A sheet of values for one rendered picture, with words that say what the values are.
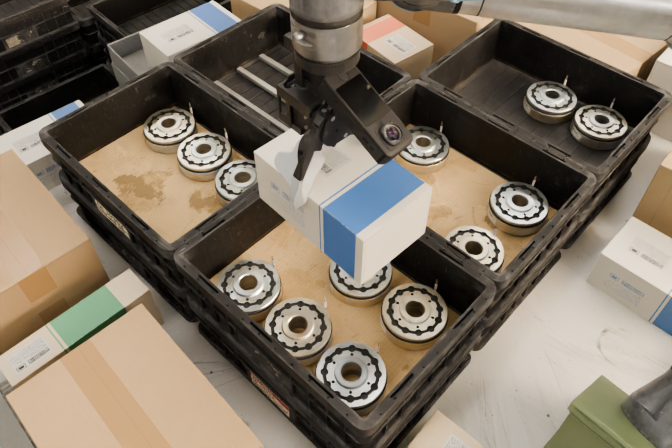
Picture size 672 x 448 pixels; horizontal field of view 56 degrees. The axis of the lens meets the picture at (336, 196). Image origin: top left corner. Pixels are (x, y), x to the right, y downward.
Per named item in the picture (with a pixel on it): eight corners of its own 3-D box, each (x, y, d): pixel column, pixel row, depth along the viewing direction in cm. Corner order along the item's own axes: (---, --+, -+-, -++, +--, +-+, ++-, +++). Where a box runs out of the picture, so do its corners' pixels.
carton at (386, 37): (430, 70, 150) (433, 44, 145) (392, 90, 145) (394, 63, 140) (386, 39, 159) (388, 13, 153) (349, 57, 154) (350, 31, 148)
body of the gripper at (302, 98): (323, 96, 80) (321, 12, 71) (371, 129, 76) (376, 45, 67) (277, 124, 76) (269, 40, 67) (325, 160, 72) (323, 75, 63)
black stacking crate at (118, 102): (308, 199, 118) (306, 156, 110) (182, 296, 104) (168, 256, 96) (179, 105, 136) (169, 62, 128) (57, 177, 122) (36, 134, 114)
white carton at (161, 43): (218, 32, 156) (213, 0, 149) (247, 53, 150) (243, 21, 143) (147, 65, 147) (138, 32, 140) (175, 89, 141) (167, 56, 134)
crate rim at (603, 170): (671, 104, 122) (676, 94, 120) (596, 186, 107) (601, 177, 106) (497, 24, 140) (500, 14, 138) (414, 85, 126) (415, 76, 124)
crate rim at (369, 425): (498, 295, 93) (501, 286, 91) (364, 443, 79) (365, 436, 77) (308, 163, 111) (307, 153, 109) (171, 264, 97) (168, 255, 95)
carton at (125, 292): (137, 287, 111) (129, 268, 107) (157, 308, 108) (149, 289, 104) (9, 377, 100) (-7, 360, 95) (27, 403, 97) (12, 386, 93)
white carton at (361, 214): (424, 233, 83) (432, 187, 76) (360, 285, 78) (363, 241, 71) (323, 155, 93) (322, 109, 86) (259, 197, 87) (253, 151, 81)
